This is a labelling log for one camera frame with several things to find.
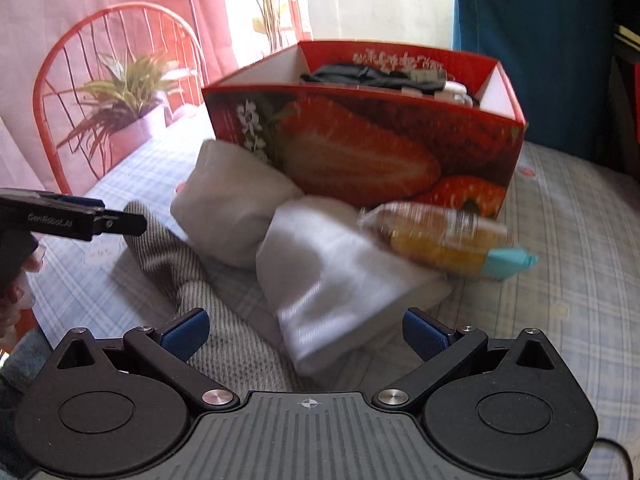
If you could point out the red strawberry print box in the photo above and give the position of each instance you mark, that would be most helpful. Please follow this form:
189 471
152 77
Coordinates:
360 155

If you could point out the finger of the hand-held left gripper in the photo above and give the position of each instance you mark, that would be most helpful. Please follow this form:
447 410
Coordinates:
120 223
77 201

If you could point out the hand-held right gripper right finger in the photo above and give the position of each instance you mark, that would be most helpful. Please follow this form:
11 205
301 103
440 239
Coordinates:
425 332

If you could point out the person's left hand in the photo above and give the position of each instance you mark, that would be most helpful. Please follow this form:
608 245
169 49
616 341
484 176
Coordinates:
20 295

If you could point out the dark furniture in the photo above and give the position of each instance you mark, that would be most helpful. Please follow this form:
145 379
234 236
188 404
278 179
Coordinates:
627 85

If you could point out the plastic-wrapped bottle with teal cap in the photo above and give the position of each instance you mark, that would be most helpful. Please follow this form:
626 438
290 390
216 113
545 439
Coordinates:
440 240

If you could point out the pale checkered bed sheet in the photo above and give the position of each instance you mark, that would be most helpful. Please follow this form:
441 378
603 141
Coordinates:
575 260

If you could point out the grey knitted cloth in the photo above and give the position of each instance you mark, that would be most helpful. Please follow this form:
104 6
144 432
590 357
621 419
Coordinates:
200 300

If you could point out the dark teal curtain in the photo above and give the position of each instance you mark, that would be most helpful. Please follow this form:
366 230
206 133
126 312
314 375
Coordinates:
530 35

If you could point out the white cloth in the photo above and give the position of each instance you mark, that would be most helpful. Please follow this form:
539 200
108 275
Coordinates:
340 280

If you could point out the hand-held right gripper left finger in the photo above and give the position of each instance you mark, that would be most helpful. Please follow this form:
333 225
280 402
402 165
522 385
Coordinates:
182 335

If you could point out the wall poster with red chair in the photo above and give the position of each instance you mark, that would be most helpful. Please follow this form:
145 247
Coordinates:
100 60

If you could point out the beige cloth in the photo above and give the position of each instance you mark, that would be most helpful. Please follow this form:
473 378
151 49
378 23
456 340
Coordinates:
235 200

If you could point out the teal fuzzy cloth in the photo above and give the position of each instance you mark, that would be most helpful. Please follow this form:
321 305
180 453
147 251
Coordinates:
22 360

